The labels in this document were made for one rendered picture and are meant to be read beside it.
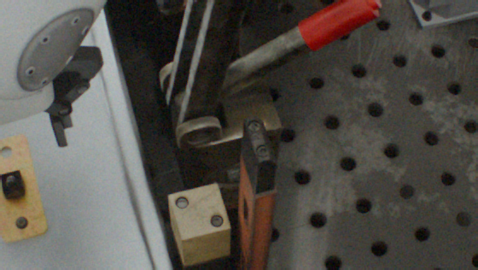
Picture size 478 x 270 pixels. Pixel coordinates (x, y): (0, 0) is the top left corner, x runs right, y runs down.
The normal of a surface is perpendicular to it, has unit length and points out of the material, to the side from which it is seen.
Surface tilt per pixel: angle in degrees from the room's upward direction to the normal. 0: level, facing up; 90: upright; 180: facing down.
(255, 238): 90
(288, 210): 0
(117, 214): 0
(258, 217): 90
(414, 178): 0
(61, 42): 88
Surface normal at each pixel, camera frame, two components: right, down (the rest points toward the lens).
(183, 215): 0.02, -0.44
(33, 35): 0.51, 0.59
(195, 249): 0.28, 0.86
